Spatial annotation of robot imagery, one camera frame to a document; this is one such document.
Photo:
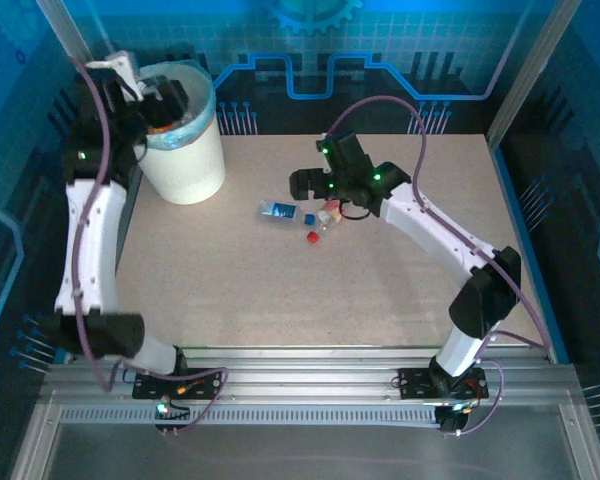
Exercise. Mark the aluminium frame post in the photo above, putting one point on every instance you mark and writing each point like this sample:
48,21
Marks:
87,50
530,50

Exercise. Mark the aluminium front rail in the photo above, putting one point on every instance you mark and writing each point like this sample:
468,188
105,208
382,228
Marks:
305,370

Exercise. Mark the blue plastic bin liner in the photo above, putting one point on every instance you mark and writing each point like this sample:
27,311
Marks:
200,110

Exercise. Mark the clear bottle red label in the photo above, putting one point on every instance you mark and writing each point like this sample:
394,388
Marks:
330,215

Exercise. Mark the loose red bottle cap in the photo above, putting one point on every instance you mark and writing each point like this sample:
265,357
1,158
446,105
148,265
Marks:
313,239

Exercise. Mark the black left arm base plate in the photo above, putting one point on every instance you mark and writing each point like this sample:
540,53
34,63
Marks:
205,380

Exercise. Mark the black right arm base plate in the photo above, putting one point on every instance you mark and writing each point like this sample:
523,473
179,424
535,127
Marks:
415,385

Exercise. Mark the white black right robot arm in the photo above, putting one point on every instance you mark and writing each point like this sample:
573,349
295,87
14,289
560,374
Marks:
430,220

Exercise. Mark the small blue packet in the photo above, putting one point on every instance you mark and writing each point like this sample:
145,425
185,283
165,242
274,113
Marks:
279,209

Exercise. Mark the white waste bin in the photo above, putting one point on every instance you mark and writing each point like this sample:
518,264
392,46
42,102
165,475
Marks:
190,170

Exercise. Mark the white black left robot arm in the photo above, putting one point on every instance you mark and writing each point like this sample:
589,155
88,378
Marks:
95,240

